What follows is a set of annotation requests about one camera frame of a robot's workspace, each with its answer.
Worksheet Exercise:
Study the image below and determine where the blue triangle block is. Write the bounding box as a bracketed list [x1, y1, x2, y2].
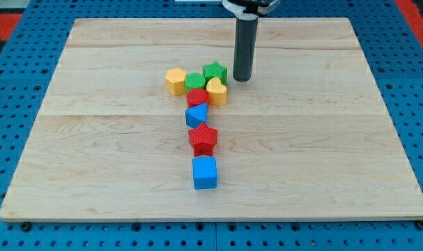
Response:
[185, 103, 208, 128]

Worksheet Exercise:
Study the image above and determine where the green star block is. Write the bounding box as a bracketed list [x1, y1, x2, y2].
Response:
[202, 61, 228, 84]

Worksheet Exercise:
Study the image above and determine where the blue cube block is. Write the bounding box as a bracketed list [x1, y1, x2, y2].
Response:
[192, 156, 217, 190]

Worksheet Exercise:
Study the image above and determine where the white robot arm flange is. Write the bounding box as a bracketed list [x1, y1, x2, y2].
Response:
[222, 0, 282, 21]

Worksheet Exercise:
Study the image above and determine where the light wooden board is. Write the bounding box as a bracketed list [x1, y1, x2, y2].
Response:
[0, 18, 423, 222]

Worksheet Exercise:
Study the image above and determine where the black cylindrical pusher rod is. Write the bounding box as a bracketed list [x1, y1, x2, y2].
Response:
[233, 19, 258, 82]

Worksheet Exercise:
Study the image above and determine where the red cylinder block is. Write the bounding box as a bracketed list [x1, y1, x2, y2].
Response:
[186, 88, 209, 108]

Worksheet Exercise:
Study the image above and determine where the yellow heart block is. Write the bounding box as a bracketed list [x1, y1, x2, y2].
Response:
[206, 77, 227, 106]

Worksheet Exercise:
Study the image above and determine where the yellow hexagon block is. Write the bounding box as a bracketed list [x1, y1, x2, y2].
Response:
[165, 68, 187, 96]

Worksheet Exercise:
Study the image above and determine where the red star block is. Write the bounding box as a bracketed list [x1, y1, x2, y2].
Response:
[188, 123, 218, 157]

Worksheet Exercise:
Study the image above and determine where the green cylinder block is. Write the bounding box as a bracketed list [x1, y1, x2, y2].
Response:
[185, 73, 206, 93]

